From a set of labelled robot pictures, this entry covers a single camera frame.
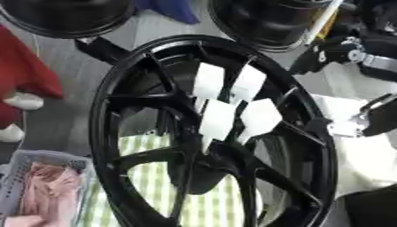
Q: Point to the person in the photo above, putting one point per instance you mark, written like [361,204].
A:
[23,68]

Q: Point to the white rod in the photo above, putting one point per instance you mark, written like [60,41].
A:
[321,22]

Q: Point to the grey pierced laundry basket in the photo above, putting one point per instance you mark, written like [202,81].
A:
[13,177]

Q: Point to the pink cloth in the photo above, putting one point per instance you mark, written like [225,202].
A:
[49,192]

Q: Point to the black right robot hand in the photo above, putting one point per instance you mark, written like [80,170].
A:
[331,53]

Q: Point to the black wheel stand bracket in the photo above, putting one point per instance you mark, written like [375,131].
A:
[101,50]

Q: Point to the blue cloth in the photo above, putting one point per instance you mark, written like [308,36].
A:
[170,9]

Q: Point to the black spoked wheel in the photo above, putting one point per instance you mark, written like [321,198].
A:
[106,124]

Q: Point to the black round wheel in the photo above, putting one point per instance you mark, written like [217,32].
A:
[269,20]
[62,14]

